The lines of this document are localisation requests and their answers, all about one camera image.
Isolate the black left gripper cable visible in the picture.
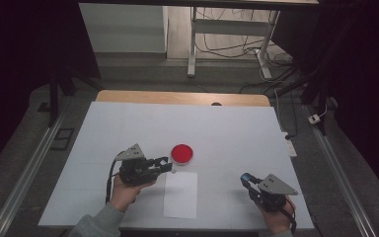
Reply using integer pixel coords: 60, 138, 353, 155
105, 150, 126, 205

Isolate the person's left hand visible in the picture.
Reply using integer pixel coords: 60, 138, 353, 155
110, 179, 156, 213

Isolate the person's right hand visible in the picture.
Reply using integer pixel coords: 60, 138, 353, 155
259, 197, 297, 236

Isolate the black cable tangle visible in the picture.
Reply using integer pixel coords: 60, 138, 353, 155
195, 7, 295, 95

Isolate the white table cover sheet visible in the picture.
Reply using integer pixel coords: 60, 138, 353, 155
38, 101, 315, 230

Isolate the white power strip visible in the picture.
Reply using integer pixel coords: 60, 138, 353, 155
281, 130, 298, 158

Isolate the aluminium floor rail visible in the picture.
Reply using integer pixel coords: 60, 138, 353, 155
0, 98, 72, 237
303, 104, 379, 237

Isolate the white metal desk frame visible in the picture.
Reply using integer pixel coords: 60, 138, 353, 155
187, 6, 281, 80

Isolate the white cabinet panel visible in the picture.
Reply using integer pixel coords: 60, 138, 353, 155
78, 3, 169, 54

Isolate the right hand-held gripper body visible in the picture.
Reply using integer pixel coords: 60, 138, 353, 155
248, 173, 299, 213

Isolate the black metal stand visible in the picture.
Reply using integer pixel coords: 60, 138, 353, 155
46, 63, 105, 128
275, 19, 335, 136

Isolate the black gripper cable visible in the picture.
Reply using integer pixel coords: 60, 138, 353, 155
276, 204, 298, 235
105, 150, 126, 205

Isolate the white paper sheet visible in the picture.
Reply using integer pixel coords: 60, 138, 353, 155
162, 171, 199, 220

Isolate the round red ink pad dish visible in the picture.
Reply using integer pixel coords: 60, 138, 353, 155
170, 143, 194, 166

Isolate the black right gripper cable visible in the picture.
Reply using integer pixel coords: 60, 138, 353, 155
276, 204, 298, 235

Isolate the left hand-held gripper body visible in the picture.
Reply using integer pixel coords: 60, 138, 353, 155
114, 142, 161, 188

